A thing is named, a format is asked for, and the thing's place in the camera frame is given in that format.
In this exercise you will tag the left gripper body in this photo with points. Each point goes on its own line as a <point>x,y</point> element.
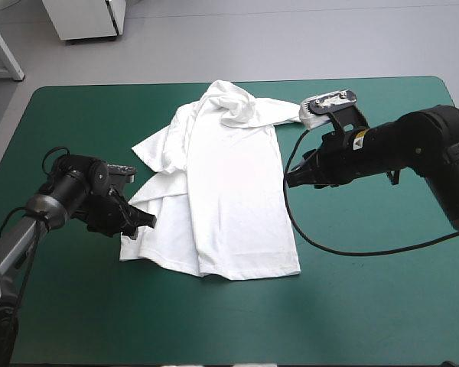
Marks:
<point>107,214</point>

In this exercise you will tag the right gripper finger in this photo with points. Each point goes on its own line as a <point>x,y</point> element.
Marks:
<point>300,179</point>
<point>308,160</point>

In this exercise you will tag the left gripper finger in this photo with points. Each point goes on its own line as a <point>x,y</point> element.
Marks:
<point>145,219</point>
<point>130,234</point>

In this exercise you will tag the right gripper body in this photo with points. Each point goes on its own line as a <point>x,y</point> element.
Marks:
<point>333,160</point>

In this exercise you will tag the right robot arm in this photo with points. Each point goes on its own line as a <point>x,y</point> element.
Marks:
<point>424,141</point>

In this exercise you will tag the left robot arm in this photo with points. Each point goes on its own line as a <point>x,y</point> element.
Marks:
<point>11,244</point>

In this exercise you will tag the white T-shirt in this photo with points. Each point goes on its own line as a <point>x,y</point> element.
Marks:
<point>229,183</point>

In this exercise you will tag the white cabinet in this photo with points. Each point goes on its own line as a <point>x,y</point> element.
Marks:
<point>88,17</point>

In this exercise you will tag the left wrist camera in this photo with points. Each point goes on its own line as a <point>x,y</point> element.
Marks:
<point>120,173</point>

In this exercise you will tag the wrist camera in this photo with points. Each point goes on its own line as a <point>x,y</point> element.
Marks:
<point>331,101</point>
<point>120,173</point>

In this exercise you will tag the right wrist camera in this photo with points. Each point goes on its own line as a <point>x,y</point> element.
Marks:
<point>331,101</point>

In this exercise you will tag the white table frame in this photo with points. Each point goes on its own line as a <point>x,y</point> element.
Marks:
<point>4,46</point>

